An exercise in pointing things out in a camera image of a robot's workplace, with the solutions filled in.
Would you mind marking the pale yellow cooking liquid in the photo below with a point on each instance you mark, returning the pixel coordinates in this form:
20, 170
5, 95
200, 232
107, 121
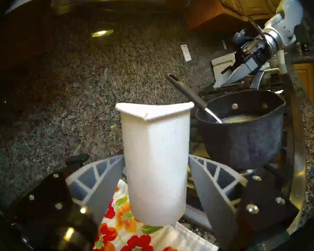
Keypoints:
240, 119

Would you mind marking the white wall outlet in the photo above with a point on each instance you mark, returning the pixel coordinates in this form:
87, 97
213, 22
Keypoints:
185, 52

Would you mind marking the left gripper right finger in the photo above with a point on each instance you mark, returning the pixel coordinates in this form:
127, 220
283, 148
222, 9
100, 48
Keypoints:
214, 195

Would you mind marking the stainless steel gas cooktop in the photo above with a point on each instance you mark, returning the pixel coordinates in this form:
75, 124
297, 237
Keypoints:
299, 174

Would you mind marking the white rectangular board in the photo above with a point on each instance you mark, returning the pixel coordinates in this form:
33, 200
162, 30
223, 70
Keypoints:
221, 66

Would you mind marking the floral dish towel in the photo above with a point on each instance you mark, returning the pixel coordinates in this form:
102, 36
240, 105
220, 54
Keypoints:
120, 219

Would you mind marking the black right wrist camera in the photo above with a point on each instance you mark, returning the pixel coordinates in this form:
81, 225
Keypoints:
239, 38

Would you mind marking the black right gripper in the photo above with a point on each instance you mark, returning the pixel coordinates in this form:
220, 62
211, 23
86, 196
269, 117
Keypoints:
259, 54

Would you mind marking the wooden upper cabinet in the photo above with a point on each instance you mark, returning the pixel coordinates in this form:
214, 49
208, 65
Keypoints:
225, 7

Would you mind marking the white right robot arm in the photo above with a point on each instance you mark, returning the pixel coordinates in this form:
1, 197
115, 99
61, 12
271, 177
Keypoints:
287, 12

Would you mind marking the small white paper cup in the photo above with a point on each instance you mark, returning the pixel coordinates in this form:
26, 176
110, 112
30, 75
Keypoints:
281, 61

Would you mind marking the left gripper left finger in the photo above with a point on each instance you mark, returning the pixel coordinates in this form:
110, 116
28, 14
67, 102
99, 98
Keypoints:
99, 185

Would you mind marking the dark grey saucepan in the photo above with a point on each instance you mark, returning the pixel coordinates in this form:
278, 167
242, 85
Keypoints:
240, 143

